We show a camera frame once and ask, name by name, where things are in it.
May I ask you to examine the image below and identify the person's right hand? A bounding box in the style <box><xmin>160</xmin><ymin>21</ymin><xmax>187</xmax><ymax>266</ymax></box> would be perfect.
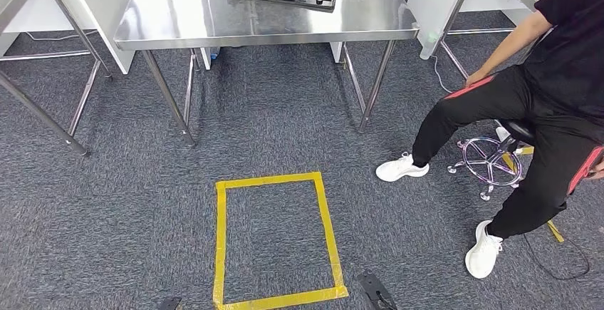
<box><xmin>464</xmin><ymin>68</ymin><xmax>494</xmax><ymax>88</ymax></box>

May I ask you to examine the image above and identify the chrome stool with black seat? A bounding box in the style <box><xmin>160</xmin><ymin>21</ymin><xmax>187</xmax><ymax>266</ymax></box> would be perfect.
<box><xmin>447</xmin><ymin>118</ymin><xmax>536</xmax><ymax>202</ymax></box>

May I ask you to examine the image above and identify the person's left hand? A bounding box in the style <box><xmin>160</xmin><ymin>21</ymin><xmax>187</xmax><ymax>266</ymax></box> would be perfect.
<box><xmin>587</xmin><ymin>156</ymin><xmax>604</xmax><ymax>181</ymax></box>

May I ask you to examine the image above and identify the yellow floor tape square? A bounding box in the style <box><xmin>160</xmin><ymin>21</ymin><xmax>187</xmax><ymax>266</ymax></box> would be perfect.
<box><xmin>500</xmin><ymin>145</ymin><xmax>566</xmax><ymax>244</ymax></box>
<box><xmin>212</xmin><ymin>172</ymin><xmax>350</xmax><ymax>310</ymax></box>

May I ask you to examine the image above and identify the white power cable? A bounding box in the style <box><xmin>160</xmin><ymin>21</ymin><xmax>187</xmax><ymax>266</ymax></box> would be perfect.
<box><xmin>432</xmin><ymin>55</ymin><xmax>454</xmax><ymax>94</ymax></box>
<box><xmin>24</xmin><ymin>29</ymin><xmax>100</xmax><ymax>43</ymax></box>

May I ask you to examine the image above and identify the stainless steel workbench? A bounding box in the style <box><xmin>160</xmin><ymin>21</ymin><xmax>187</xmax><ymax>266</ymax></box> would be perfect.
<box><xmin>113</xmin><ymin>0</ymin><xmax>420</xmax><ymax>148</ymax></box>

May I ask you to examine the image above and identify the black floor cable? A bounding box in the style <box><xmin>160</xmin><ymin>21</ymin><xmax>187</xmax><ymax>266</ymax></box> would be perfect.
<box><xmin>522</xmin><ymin>232</ymin><xmax>590</xmax><ymax>281</ymax></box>

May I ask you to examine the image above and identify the person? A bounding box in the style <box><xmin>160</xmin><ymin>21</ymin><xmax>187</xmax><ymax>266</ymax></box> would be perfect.
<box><xmin>375</xmin><ymin>0</ymin><xmax>604</xmax><ymax>281</ymax></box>

